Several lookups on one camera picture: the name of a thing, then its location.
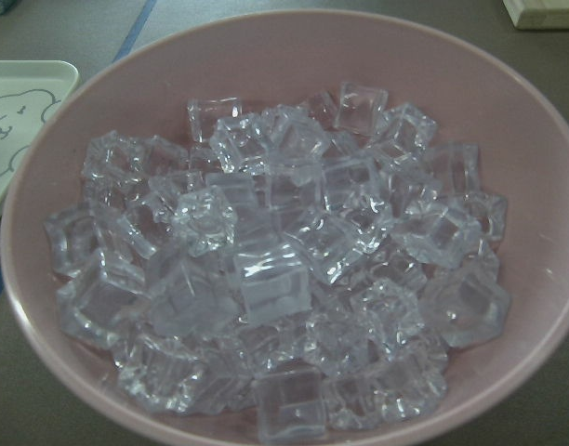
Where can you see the pink bowl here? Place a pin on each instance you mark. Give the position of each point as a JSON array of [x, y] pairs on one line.
[[509, 391]]

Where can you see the clear ice cubes pile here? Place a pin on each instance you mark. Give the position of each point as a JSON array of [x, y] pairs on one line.
[[316, 263]]

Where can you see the cream bear tray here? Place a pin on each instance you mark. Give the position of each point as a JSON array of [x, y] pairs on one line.
[[30, 92]]

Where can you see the wooden cutting board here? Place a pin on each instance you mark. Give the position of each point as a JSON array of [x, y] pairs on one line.
[[538, 14]]

